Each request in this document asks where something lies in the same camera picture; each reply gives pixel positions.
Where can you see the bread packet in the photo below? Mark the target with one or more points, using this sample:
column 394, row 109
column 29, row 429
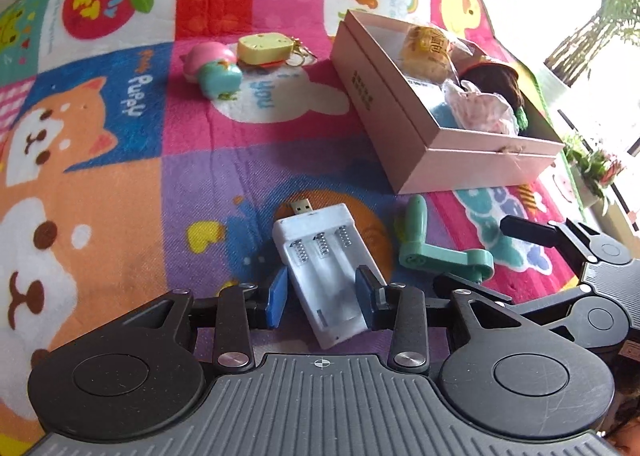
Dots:
column 425, row 54

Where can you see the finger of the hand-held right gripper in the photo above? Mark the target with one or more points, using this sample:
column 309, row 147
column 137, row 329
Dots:
column 530, row 232
column 550, row 303

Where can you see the blue tissue pack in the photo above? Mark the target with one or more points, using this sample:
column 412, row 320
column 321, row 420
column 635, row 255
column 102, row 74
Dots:
column 442, row 114

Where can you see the pink and teal squishy toy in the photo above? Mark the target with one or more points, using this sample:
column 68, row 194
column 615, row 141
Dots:
column 220, row 79

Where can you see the potted plant with pink flowers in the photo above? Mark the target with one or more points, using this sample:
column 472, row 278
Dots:
column 595, row 169

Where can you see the outdoor tree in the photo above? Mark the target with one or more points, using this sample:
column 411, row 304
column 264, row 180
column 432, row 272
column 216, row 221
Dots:
column 600, row 26

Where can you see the pink cardboard box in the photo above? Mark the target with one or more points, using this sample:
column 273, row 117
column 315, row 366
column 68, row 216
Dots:
column 475, row 166

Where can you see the white battery charger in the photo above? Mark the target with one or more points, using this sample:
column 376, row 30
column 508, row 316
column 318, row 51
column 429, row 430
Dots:
column 325, row 266

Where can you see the crocheted doll with brown hair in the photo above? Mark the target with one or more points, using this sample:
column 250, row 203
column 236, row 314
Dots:
column 500, row 84

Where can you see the colourful cartoon printed blanket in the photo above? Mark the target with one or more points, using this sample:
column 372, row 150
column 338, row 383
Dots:
column 150, row 186

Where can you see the pink checked lace cloth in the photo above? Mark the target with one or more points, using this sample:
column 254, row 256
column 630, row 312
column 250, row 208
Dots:
column 480, row 109

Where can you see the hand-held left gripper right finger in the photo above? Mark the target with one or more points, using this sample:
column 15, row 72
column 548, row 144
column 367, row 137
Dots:
column 364, row 298

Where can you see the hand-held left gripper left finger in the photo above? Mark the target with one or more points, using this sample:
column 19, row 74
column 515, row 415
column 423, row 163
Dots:
column 277, row 298

